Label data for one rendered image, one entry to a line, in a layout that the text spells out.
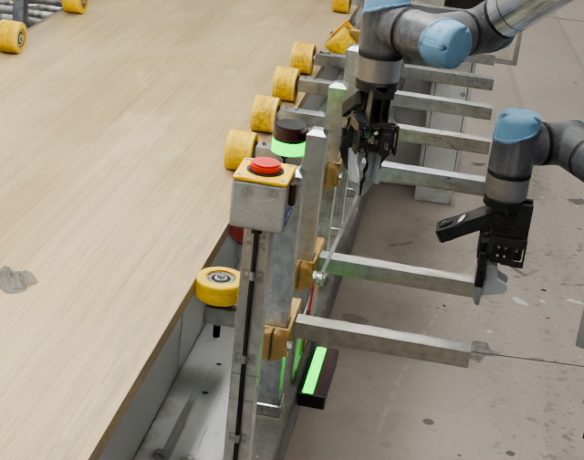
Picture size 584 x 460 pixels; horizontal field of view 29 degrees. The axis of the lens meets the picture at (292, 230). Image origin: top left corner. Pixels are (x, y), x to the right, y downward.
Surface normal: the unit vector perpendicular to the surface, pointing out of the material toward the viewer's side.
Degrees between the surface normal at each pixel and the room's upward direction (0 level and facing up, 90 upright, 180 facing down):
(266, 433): 0
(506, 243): 90
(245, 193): 90
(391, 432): 0
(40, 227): 0
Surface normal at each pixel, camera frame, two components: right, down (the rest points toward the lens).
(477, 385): 0.10, -0.91
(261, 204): -0.18, 0.39
